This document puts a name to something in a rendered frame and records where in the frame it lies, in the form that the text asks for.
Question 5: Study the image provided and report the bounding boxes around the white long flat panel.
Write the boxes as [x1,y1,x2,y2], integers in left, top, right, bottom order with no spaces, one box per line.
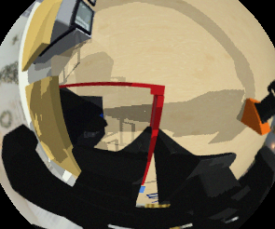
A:
[18,2,71,181]

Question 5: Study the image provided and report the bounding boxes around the red glasses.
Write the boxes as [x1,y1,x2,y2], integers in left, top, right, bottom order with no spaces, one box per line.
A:
[59,81,164,179]

